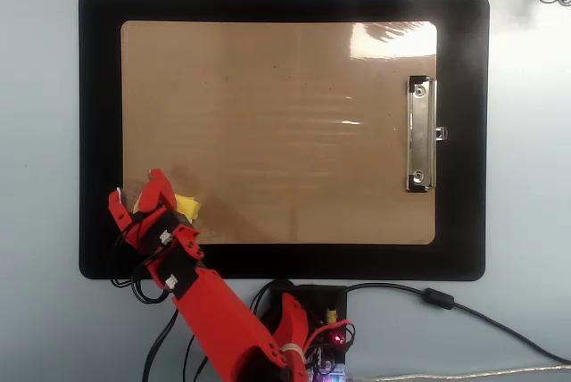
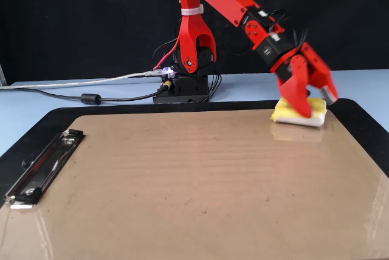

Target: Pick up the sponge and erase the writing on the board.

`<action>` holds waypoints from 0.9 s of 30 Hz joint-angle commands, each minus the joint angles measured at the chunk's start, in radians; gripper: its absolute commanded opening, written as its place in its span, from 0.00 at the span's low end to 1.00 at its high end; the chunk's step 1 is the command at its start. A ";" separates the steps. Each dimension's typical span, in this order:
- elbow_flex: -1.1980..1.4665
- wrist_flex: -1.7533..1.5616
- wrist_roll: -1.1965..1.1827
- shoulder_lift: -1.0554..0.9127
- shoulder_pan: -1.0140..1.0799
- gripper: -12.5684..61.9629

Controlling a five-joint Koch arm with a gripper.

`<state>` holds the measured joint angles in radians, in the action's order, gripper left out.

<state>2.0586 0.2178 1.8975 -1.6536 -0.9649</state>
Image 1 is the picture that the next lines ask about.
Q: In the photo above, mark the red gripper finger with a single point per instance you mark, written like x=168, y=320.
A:
x=158, y=190
x=120, y=210

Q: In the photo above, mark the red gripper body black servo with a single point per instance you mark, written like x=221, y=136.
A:
x=160, y=212

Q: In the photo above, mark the yellow white sponge black knob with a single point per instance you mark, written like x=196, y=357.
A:
x=189, y=208

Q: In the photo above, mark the black robot base with electronics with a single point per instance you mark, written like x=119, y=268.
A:
x=330, y=299

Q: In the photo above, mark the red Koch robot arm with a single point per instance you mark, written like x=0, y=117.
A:
x=214, y=310

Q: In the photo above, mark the black rubber mat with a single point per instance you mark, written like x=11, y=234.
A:
x=98, y=87

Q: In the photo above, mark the brown glossy clipboard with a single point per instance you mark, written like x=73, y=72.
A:
x=267, y=132

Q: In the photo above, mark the silver metal clipboard clip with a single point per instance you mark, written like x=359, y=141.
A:
x=421, y=141

